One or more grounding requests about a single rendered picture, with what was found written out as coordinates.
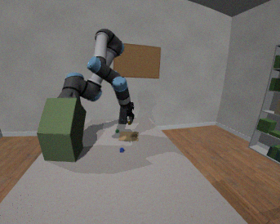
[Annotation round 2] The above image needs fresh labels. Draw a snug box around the tan flat mat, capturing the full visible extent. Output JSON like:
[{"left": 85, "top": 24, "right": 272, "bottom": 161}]
[{"left": 118, "top": 132, "right": 138, "bottom": 141}]

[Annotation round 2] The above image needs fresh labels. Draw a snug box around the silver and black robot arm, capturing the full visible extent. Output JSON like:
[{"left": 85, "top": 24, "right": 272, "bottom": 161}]
[{"left": 57, "top": 29, "right": 131, "bottom": 124}]

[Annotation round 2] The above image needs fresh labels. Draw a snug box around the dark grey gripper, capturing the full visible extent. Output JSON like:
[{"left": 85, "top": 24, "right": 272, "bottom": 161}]
[{"left": 119, "top": 101, "right": 135, "bottom": 123}]

